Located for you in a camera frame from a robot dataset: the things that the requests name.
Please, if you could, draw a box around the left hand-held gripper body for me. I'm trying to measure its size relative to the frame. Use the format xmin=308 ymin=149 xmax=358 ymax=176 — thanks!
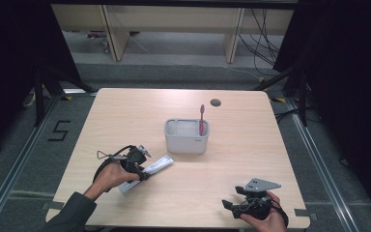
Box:
xmin=119 ymin=144 xmax=153 ymax=169

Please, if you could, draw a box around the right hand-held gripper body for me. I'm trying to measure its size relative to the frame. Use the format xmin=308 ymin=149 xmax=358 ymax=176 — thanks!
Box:
xmin=233 ymin=177 xmax=282 ymax=221

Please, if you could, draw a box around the white toothpaste tube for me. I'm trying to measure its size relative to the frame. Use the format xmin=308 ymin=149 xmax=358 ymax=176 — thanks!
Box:
xmin=118 ymin=154 xmax=175 ymax=194

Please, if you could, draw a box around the grey plastic holder box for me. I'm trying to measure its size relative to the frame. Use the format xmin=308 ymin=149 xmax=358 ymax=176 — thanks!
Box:
xmin=163 ymin=118 xmax=211 ymax=155

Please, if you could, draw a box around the pink toothbrush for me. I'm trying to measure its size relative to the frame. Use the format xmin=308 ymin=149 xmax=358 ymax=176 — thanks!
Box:
xmin=198 ymin=103 xmax=207 ymax=137

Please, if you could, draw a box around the person's right hand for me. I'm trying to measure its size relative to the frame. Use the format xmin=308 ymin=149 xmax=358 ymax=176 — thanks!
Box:
xmin=240 ymin=191 xmax=288 ymax=232

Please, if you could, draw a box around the person's left hand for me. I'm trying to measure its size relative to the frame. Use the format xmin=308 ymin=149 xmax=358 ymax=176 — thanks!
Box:
xmin=91 ymin=160 xmax=141 ymax=194

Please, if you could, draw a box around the black metal stand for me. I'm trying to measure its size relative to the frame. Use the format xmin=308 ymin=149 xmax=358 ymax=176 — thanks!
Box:
xmin=252 ymin=62 xmax=311 ymax=128
xmin=33 ymin=62 xmax=98 ymax=128

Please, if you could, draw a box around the small red item under desk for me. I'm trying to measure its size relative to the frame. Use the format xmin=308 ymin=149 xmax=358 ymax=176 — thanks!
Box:
xmin=85 ymin=30 xmax=111 ymax=54

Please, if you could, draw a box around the beige wooden desk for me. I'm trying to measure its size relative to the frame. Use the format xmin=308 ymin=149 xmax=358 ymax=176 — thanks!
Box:
xmin=50 ymin=3 xmax=296 ymax=64

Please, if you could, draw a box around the black curtain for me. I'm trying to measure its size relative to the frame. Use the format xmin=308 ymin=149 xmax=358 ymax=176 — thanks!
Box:
xmin=0 ymin=0 xmax=82 ymax=162
xmin=272 ymin=0 xmax=371 ymax=223

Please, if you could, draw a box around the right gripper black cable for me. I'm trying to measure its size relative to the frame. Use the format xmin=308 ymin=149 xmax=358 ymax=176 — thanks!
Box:
xmin=270 ymin=198 xmax=290 ymax=228

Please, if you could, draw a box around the aluminium floor rail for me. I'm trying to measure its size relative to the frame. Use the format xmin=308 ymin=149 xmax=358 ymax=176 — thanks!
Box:
xmin=286 ymin=96 xmax=362 ymax=232
xmin=0 ymin=95 xmax=61 ymax=232

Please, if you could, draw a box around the thin white floor cable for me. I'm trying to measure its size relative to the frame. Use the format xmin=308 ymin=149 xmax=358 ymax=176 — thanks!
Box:
xmin=128 ymin=32 xmax=263 ymax=80

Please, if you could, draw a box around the bundle of black cables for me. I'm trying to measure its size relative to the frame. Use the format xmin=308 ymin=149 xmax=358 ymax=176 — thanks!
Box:
xmin=238 ymin=9 xmax=282 ymax=77

